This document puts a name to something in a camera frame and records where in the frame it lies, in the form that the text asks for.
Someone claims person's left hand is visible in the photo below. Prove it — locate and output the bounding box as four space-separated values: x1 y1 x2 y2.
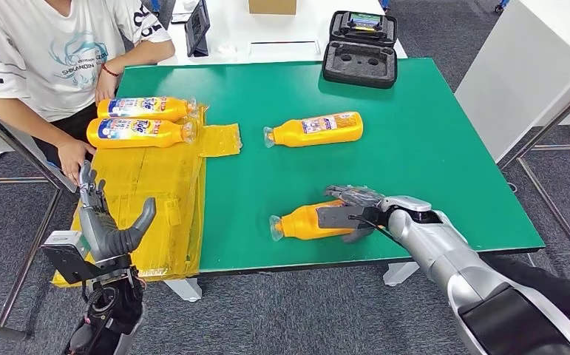
94 68 120 107

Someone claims person's right hand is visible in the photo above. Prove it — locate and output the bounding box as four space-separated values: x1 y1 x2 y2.
56 139 97 186

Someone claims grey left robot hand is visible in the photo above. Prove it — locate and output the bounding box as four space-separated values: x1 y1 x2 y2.
78 160 157 264

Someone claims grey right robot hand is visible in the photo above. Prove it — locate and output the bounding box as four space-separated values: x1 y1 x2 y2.
323 184 387 245

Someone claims orange detergent bottle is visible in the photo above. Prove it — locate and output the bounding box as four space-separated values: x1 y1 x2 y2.
268 199 360 243
262 111 364 149
86 117 197 150
96 95 200 123

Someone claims grey board panel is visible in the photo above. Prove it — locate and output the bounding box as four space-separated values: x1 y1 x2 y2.
0 98 78 195

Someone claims person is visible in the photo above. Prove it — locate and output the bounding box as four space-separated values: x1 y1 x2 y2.
0 0 177 186
483 254 570 355

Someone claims yellow taped cardboard mat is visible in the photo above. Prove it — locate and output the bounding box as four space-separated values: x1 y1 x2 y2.
52 105 242 288

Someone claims white table foot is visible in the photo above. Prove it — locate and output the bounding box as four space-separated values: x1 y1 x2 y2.
382 262 420 288
163 279 203 303

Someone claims black tablet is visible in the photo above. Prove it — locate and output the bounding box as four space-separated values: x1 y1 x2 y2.
184 0 211 58

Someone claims black foam-lined case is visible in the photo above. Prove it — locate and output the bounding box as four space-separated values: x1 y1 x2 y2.
322 10 398 89

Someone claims black handheld controller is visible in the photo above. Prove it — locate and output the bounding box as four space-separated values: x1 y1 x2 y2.
339 12 388 38

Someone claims white table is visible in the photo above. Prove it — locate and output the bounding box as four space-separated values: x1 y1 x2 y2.
157 0 408 66

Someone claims brown cardboard box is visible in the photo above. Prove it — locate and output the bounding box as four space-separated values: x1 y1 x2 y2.
248 0 298 16

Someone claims white partition panel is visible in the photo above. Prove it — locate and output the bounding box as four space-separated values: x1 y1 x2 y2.
453 0 570 163

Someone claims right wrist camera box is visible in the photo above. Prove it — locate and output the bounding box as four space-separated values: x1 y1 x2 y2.
316 206 386 232

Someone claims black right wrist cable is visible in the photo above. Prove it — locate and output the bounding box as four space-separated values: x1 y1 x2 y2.
348 214 406 246

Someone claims steel tube frame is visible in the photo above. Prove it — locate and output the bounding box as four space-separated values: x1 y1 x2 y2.
0 105 65 344
498 49 570 285

